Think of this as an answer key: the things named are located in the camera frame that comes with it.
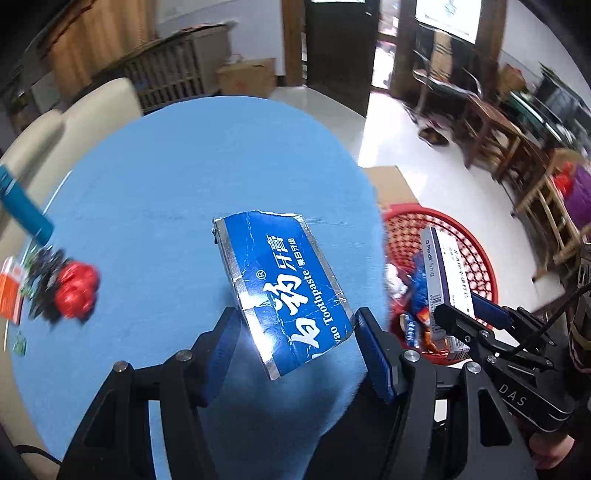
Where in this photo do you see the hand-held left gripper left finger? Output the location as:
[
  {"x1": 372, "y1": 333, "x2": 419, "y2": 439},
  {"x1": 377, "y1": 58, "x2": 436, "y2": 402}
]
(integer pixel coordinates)
[{"x1": 58, "y1": 307, "x2": 243, "y2": 480}]

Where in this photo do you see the wooden chair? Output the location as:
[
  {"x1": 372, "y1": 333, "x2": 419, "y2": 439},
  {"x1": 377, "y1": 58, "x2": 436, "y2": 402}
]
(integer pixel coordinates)
[{"x1": 462, "y1": 92, "x2": 523, "y2": 171}]

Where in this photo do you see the red plastic basket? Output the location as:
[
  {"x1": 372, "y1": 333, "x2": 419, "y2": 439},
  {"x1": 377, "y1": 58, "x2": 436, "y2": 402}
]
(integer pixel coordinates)
[{"x1": 381, "y1": 206, "x2": 498, "y2": 367}]

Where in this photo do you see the black cable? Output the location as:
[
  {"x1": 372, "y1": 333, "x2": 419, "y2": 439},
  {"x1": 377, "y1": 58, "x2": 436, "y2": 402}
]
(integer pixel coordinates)
[{"x1": 14, "y1": 442, "x2": 62, "y2": 466}]

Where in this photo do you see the white red medicine box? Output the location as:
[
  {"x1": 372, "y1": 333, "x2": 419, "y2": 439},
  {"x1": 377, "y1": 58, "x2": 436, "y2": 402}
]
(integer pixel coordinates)
[{"x1": 443, "y1": 336, "x2": 472, "y2": 365}]

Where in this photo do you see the black crumpled packaging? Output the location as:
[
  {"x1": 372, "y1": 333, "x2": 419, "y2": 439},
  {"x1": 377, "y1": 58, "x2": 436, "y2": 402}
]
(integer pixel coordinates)
[{"x1": 23, "y1": 247, "x2": 70, "y2": 324}]

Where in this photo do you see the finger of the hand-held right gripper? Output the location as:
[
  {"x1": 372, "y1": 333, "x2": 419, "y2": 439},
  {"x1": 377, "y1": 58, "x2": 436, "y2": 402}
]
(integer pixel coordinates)
[
  {"x1": 470, "y1": 292, "x2": 514, "y2": 330},
  {"x1": 433, "y1": 302, "x2": 498, "y2": 354}
]

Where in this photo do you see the teal thermos bottle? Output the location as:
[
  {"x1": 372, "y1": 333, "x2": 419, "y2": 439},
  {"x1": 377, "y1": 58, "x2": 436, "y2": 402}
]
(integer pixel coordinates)
[{"x1": 0, "y1": 165, "x2": 55, "y2": 245}]

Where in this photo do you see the purple bag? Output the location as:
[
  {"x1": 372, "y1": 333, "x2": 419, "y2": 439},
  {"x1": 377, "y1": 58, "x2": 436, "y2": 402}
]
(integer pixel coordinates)
[{"x1": 571, "y1": 165, "x2": 591, "y2": 223}]

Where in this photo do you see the orange crumpled wrapper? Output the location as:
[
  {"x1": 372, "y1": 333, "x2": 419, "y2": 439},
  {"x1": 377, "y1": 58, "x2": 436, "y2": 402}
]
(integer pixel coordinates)
[{"x1": 418, "y1": 310, "x2": 445, "y2": 354}]

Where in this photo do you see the dark door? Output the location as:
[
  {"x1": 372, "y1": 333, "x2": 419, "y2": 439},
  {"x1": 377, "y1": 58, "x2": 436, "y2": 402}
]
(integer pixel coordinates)
[{"x1": 305, "y1": 0, "x2": 382, "y2": 116}]

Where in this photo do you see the brown cardboard box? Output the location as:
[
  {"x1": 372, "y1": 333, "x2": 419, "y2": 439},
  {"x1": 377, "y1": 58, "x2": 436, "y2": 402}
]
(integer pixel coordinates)
[{"x1": 216, "y1": 58, "x2": 278, "y2": 99}]

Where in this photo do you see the blue toothpaste box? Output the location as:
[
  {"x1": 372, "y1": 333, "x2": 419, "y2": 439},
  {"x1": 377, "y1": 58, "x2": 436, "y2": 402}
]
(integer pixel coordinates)
[{"x1": 212, "y1": 210, "x2": 356, "y2": 381}]

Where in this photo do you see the blue crumpled packet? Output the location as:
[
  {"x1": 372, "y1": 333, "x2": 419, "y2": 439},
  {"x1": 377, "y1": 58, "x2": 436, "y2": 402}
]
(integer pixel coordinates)
[{"x1": 406, "y1": 257, "x2": 437, "y2": 319}]

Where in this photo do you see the beige leather sofa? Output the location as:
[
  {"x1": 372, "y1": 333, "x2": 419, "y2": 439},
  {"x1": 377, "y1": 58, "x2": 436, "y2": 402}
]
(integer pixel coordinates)
[{"x1": 0, "y1": 78, "x2": 144, "y2": 241}]

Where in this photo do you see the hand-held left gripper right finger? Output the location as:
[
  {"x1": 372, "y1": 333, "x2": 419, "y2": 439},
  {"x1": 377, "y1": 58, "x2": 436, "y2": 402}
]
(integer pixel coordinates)
[{"x1": 353, "y1": 307, "x2": 539, "y2": 480}]

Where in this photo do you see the red crumpled wrapper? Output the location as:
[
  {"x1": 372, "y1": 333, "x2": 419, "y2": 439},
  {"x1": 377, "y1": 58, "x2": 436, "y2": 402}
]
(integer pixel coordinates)
[{"x1": 54, "y1": 261, "x2": 100, "y2": 320}]

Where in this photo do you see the wooden side table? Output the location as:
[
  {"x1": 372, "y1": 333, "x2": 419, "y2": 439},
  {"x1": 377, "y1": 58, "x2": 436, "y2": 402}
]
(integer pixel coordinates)
[{"x1": 508, "y1": 138, "x2": 591, "y2": 280}]

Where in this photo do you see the metal frame chair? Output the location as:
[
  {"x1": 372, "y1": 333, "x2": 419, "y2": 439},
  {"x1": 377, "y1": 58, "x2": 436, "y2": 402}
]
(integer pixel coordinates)
[{"x1": 411, "y1": 23, "x2": 481, "y2": 126}]

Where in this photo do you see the flat cardboard sheet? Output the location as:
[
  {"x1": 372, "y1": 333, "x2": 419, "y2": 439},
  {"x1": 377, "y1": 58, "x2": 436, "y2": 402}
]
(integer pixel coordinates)
[{"x1": 362, "y1": 165, "x2": 423, "y2": 217}]

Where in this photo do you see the orange white medicine box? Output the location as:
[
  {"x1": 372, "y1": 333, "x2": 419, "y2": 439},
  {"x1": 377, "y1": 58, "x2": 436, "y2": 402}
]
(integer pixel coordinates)
[{"x1": 0, "y1": 258, "x2": 25, "y2": 321}]

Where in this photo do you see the brown curtain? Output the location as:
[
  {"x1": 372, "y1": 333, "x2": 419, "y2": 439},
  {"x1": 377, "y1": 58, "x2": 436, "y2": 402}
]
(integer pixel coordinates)
[{"x1": 46, "y1": 0, "x2": 158, "y2": 100}]

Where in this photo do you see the white purple medicine box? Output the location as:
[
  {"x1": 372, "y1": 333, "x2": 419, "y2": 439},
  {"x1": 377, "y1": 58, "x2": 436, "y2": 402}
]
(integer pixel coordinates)
[{"x1": 419, "y1": 226, "x2": 478, "y2": 319}]

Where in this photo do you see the wooden cabinet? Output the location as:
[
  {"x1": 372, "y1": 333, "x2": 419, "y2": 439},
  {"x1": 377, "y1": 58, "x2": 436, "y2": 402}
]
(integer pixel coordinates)
[{"x1": 99, "y1": 25, "x2": 232, "y2": 112}]

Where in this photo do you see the pair of slippers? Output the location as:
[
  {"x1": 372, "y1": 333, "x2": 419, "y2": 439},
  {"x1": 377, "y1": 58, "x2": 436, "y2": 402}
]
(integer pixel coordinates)
[{"x1": 418, "y1": 124, "x2": 451, "y2": 147}]

